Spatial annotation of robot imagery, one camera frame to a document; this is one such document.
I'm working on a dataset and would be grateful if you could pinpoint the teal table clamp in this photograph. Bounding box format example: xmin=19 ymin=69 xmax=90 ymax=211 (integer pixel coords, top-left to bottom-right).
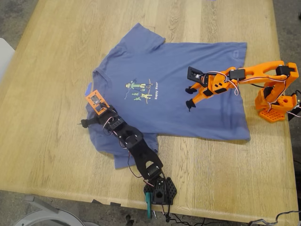
xmin=145 ymin=192 xmax=153 ymax=219

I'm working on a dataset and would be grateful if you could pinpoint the blue printed T-shirt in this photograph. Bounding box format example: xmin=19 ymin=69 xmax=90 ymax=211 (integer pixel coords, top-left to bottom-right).
xmin=86 ymin=23 xmax=251 ymax=170

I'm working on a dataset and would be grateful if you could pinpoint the grey black cable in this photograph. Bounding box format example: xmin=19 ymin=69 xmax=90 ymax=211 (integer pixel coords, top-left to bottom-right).
xmin=248 ymin=210 xmax=300 ymax=226

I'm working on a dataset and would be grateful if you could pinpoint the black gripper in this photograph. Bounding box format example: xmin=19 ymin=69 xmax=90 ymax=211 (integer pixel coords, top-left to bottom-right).
xmin=81 ymin=107 xmax=118 ymax=129

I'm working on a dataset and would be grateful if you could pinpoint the black table clamp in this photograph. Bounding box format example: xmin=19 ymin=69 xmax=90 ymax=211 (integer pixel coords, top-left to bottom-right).
xmin=287 ymin=90 xmax=301 ymax=122

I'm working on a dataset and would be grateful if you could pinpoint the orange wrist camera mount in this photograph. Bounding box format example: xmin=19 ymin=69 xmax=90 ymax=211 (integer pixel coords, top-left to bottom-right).
xmin=85 ymin=90 xmax=111 ymax=116

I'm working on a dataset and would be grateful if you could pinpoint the grey plastic chair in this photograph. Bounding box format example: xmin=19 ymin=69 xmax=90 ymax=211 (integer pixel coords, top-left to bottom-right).
xmin=13 ymin=194 xmax=101 ymax=226

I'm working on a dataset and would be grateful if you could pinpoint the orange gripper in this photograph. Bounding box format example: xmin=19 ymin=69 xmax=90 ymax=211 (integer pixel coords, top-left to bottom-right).
xmin=185 ymin=72 xmax=238 ymax=112

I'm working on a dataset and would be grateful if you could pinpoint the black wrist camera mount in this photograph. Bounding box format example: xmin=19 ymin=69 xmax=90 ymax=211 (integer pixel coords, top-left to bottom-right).
xmin=187 ymin=66 xmax=205 ymax=83

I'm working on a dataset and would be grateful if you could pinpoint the black power cable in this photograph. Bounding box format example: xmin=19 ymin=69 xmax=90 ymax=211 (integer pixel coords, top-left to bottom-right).
xmin=162 ymin=204 xmax=207 ymax=226

